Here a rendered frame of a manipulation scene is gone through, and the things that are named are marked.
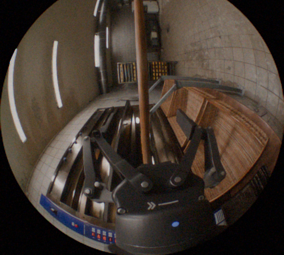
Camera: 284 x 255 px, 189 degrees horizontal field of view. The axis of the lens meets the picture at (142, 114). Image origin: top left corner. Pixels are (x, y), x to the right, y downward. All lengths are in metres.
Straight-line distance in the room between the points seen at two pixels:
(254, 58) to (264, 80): 0.26
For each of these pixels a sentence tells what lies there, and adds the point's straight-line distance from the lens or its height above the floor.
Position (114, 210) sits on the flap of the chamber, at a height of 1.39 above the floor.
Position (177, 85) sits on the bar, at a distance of 0.69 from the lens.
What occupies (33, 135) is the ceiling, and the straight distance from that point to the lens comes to 1.52.
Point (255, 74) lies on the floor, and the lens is 1.28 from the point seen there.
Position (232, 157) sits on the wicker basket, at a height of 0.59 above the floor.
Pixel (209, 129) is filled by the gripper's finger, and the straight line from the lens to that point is 0.16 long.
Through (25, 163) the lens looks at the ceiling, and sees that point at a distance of 1.50.
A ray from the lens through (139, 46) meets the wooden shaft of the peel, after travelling 0.28.
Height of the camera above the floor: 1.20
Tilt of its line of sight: 1 degrees down
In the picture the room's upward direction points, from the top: 94 degrees counter-clockwise
